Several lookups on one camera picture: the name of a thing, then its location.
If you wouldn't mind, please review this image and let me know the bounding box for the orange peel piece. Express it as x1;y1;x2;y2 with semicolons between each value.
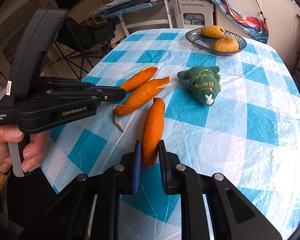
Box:
120;66;158;92
113;76;170;132
141;98;165;167

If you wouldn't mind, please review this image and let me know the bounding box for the green plush toy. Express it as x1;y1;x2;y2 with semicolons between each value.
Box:
177;66;221;106

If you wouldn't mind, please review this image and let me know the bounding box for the person left hand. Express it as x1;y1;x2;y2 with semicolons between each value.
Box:
0;125;50;174

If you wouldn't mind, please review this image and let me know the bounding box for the black folding camp chair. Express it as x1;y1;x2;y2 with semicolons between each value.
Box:
54;17;117;80

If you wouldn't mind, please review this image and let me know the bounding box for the blue white study desk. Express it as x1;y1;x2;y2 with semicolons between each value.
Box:
87;0;173;37

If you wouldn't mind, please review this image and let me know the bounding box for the blue checkered plastic tablecloth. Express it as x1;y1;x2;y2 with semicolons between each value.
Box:
42;29;300;239

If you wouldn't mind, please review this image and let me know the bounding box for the glass fruit plate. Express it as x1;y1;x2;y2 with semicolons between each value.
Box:
185;28;247;56

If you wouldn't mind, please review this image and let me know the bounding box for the white plastic stool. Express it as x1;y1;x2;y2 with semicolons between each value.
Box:
173;0;214;29

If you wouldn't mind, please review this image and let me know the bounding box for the yellow mango left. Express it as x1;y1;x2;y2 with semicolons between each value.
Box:
200;25;225;38

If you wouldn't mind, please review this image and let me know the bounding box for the yellow mango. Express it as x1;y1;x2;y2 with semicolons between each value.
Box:
200;25;225;38
213;37;239;52

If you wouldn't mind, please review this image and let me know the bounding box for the yellow mango right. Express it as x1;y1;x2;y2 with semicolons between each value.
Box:
213;37;239;52

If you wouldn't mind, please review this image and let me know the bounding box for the colourful hanging tote bag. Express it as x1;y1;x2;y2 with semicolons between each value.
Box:
210;0;269;44

